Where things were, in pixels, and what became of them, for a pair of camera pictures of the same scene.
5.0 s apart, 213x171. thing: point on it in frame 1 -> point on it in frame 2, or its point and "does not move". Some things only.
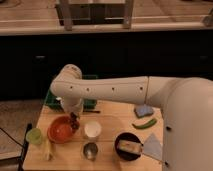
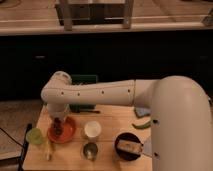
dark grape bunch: x=74 y=121 -> x=58 y=125
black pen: x=90 y=111 does not move
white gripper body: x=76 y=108 -> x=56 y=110
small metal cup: x=90 y=150 does not move
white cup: x=92 y=129 does not move
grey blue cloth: x=153 y=147 does not move
